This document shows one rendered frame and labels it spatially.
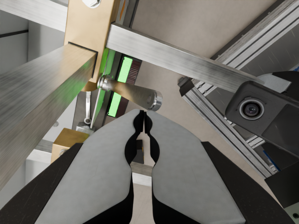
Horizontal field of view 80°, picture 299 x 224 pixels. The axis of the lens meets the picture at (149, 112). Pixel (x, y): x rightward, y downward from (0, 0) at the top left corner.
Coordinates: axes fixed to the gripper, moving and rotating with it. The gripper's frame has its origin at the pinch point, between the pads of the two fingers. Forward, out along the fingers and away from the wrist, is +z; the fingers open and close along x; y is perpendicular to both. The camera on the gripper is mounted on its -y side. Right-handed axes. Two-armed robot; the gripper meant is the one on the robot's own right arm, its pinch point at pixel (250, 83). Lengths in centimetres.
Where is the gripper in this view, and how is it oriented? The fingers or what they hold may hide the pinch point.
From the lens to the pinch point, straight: 35.5
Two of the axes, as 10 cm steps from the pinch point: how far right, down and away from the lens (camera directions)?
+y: 9.4, 2.9, 1.6
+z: 0.1, -5.0, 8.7
